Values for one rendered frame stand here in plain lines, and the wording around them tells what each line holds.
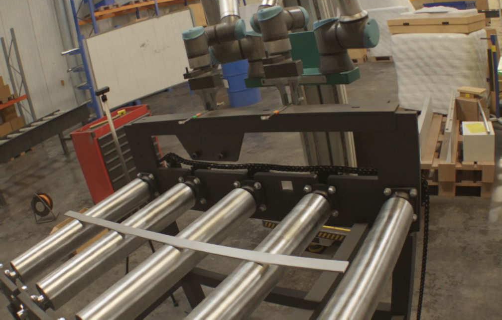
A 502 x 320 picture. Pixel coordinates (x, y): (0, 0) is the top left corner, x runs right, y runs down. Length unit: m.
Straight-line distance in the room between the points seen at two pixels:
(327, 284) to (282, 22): 0.84
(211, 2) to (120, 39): 3.98
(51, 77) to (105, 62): 6.34
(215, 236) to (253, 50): 1.17
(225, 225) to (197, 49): 0.67
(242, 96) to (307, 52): 4.81
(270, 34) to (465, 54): 3.20
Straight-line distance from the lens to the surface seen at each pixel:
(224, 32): 1.61
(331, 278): 1.10
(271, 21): 1.30
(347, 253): 1.19
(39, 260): 1.55
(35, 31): 12.12
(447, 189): 2.99
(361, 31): 1.76
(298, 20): 1.39
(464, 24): 4.24
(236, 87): 6.85
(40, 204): 4.51
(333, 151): 2.34
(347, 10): 1.76
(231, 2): 1.70
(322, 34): 1.87
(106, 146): 3.42
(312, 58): 2.11
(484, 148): 2.88
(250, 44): 2.13
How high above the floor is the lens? 1.49
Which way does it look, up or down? 19 degrees down
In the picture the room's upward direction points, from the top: 13 degrees counter-clockwise
